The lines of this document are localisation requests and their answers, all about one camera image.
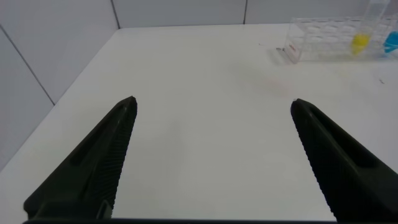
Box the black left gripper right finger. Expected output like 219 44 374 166
290 98 398 223

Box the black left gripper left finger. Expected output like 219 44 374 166
23 95 138 220

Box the test tube with blue pigment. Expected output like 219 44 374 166
382 12 398 54

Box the test tube with yellow pigment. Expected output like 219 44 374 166
350 0 391 57

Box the clear acrylic test tube rack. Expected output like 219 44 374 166
284 15 398 65

